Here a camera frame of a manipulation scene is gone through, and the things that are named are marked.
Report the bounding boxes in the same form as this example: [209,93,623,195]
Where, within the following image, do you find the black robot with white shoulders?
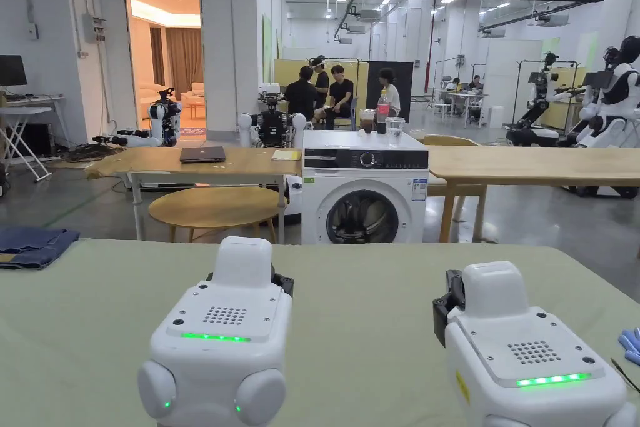
[239,91,307,149]

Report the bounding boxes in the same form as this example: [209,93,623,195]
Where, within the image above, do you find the grey wall electrical box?
[82,13,108,44]

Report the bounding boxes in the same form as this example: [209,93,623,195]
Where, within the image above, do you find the dark blue garment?
[0,228,81,270]

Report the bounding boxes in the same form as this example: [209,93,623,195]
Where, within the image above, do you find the black and white wheeled robot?
[504,51,587,148]

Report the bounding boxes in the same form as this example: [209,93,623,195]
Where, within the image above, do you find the white desk with monitor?
[0,55,67,158]

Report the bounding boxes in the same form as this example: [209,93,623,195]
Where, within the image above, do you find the large white humanoid robot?
[562,36,640,198]

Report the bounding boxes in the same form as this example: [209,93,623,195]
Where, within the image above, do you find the group of people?
[284,54,402,131]

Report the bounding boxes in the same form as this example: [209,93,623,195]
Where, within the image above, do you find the small blue objects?
[619,326,640,364]

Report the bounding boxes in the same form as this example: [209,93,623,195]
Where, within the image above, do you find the round low wooden table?
[149,186,288,244]

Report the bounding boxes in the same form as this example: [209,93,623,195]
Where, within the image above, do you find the white robot with black arms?
[94,88,183,149]

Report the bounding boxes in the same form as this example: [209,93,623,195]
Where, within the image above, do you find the long bare wooden table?
[424,134,640,244]

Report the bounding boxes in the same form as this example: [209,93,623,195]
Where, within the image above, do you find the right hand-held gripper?
[432,261,640,427]

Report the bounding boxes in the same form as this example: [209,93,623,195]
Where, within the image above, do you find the white washing machine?
[301,89,431,246]

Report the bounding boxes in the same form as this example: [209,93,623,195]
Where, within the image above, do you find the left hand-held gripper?
[137,236,295,427]

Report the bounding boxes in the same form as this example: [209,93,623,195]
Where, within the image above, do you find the bed with pale green sheet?
[0,238,640,427]

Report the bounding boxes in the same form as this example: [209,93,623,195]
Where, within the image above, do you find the long wooden table with laptop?
[87,146,304,243]

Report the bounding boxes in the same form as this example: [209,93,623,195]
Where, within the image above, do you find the white folding table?
[0,106,54,183]

